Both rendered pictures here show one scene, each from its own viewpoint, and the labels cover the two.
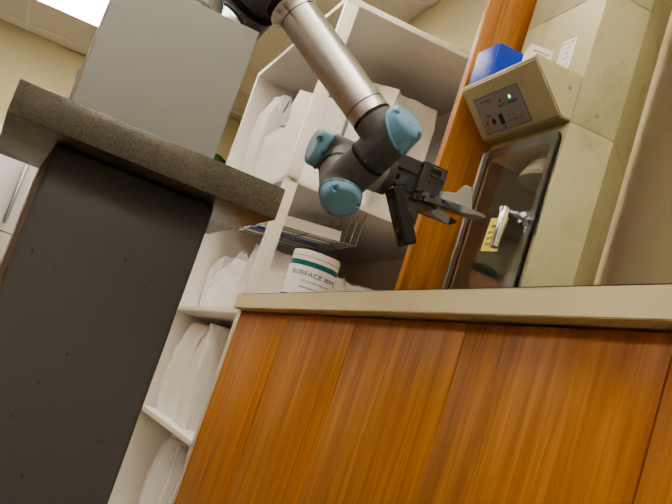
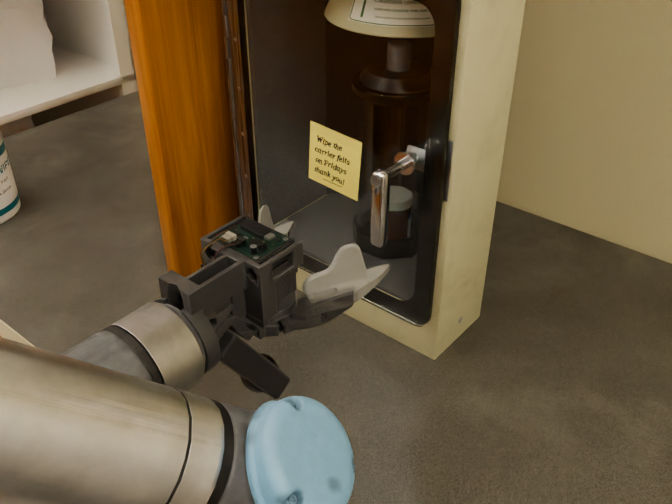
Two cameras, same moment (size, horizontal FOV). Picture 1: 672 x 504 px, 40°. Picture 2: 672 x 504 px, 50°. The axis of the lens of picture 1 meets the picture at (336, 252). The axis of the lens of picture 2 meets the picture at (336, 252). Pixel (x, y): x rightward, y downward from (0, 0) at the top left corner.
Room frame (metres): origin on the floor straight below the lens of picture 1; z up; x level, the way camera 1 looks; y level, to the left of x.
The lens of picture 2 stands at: (1.30, 0.09, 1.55)
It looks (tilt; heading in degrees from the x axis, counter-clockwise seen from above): 34 degrees down; 328
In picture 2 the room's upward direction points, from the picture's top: straight up
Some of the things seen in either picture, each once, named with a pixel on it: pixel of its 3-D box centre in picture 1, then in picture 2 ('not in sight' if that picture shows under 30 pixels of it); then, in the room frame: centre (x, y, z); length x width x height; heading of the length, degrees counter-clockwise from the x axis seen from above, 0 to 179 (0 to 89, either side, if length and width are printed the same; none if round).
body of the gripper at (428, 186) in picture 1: (410, 183); (232, 295); (1.76, -0.10, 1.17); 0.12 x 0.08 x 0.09; 108
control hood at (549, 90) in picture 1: (512, 102); not in sight; (1.92, -0.26, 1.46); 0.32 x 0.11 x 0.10; 18
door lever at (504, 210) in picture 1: (506, 229); (389, 200); (1.83, -0.31, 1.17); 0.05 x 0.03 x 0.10; 108
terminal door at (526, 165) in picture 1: (496, 226); (330, 142); (1.94, -0.31, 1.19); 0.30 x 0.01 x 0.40; 18
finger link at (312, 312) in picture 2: (438, 203); (304, 304); (1.74, -0.16, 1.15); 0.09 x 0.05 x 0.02; 79
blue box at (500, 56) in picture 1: (501, 73); not in sight; (2.02, -0.23, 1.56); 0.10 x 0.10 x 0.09; 18
